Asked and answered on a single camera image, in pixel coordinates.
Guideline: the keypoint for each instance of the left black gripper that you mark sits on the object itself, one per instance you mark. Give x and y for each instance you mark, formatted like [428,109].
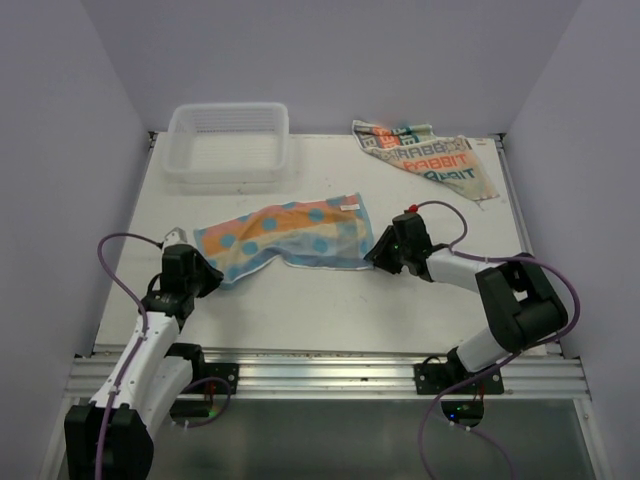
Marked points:
[214,276]

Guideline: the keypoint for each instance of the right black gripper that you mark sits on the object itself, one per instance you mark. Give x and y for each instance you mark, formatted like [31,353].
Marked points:
[378,255]

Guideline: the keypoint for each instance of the blue polka dot towel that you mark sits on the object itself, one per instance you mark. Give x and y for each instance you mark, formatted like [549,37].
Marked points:
[333,234]

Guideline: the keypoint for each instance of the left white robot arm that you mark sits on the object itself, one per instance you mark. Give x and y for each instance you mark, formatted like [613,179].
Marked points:
[112,436]

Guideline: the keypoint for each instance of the rabbit print towel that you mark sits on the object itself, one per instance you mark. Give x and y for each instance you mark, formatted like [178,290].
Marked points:
[450,161]

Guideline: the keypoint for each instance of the white plastic basket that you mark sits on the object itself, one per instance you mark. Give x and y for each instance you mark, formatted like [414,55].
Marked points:
[214,147]

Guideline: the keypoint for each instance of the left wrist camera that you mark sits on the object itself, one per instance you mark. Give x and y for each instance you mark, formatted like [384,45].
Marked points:
[176,236]

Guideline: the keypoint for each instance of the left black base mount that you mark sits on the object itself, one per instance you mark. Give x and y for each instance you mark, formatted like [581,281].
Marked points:
[220,375]

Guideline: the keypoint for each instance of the aluminium front rail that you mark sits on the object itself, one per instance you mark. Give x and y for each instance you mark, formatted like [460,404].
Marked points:
[362,376]

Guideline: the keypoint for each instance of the aluminium rail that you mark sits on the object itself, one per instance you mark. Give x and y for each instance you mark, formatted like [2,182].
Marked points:
[554,348]
[362,376]

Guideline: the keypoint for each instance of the aluminium right side rail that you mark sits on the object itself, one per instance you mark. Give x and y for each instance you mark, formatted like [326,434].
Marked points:
[554,348]

